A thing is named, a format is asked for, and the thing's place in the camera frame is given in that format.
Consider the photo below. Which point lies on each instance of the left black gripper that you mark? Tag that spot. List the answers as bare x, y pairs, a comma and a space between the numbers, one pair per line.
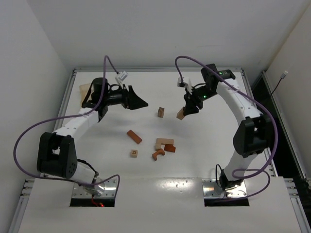
128, 97

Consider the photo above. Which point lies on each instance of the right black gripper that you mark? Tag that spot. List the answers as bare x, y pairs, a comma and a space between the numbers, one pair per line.
192, 102

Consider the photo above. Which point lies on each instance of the light tan wood block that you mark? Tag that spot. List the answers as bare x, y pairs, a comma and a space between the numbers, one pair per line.
180, 115

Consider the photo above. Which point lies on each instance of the striped dark wood block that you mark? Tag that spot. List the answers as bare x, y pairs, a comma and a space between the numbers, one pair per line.
161, 112

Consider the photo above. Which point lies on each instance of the clear plastic block box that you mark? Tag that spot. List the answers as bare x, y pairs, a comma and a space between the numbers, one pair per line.
83, 91

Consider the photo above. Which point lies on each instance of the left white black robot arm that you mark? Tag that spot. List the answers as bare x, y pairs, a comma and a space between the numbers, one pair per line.
57, 150

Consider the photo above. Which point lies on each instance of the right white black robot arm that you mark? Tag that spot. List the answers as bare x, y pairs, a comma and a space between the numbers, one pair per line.
254, 132

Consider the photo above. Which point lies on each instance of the long red-brown wood block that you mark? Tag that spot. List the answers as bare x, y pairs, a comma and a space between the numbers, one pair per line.
134, 136

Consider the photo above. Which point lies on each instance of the long light wood block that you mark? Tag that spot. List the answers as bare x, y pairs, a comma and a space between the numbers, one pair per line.
164, 141

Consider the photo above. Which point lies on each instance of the red-brown wedge block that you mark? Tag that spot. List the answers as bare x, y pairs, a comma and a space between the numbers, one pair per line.
170, 148

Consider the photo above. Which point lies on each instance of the orange arch wood block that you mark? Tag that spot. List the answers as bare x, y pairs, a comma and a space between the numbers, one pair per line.
157, 153

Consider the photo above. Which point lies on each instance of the small light wood cube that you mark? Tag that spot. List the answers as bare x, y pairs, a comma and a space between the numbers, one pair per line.
158, 146

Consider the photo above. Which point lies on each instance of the letter Q wood cube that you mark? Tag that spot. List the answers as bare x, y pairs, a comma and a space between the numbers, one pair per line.
134, 153

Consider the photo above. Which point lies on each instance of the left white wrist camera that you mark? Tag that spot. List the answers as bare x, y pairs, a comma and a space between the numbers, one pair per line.
120, 77

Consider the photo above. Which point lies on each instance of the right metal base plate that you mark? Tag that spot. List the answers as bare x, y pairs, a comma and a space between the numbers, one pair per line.
211, 191

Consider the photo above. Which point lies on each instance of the metal base plate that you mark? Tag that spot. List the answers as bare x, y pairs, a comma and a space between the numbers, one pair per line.
106, 190
211, 191

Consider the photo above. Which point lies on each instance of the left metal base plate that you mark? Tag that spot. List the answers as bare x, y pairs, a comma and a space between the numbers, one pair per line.
106, 190

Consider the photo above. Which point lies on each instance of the black wall cable white plug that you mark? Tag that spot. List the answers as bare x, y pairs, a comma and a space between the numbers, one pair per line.
282, 77

